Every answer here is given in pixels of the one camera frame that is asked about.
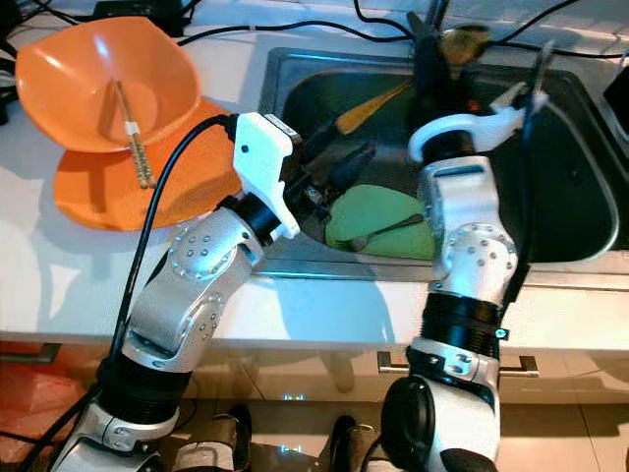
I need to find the dark metal faucet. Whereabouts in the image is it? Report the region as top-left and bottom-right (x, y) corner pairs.
(408, 0), (448, 55)

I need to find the green plate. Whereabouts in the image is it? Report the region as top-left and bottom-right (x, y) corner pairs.
(322, 185), (438, 262)

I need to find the thin black counter cable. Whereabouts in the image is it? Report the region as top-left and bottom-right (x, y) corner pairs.
(183, 18), (416, 42)

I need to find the stainless steel sink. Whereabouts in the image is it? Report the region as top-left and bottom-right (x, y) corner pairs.
(256, 47), (620, 266)

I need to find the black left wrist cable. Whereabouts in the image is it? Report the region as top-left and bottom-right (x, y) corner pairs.
(106, 111), (242, 394)

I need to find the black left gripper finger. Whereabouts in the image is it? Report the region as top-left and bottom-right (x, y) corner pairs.
(326, 143), (377, 193)
(297, 126), (340, 160)

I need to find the silver drawer handle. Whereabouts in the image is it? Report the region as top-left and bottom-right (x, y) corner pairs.
(378, 352), (540, 380)
(0, 339), (60, 357)

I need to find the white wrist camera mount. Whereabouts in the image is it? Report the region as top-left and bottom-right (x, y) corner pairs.
(408, 84), (530, 166)
(234, 111), (303, 240)

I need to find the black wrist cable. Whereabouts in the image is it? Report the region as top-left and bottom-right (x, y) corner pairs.
(106, 111), (242, 394)
(501, 41), (558, 306)

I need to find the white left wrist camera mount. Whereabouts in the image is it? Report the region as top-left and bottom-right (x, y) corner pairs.
(234, 111), (303, 240)

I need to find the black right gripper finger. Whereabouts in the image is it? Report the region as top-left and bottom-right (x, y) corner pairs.
(413, 34), (463, 80)

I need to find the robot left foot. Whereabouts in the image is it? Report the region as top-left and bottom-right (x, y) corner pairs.
(172, 403), (237, 472)

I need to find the beige base cabinet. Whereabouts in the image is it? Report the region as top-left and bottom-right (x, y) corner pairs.
(0, 336), (629, 422)

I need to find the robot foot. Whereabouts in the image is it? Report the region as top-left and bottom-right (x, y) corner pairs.
(172, 403), (237, 472)
(329, 418), (384, 472)

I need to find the black power adapter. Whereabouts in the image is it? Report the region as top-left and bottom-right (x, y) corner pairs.
(93, 0), (186, 30)

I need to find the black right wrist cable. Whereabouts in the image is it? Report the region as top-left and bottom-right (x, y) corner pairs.
(501, 41), (558, 306)

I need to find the dark metal spoon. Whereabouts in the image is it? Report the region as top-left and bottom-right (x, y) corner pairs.
(339, 213), (426, 250)

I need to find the red plastic bag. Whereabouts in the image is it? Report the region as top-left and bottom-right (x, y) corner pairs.
(0, 344), (94, 458)

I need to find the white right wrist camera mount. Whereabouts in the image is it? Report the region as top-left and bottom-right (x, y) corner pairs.
(408, 84), (530, 166)

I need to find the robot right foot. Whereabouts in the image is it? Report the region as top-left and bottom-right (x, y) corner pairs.
(329, 418), (384, 472)

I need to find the orange plastic plate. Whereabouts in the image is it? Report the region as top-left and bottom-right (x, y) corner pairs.
(52, 98), (257, 232)

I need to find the orange plastic bowl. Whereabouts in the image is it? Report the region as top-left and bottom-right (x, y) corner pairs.
(15, 22), (200, 156)

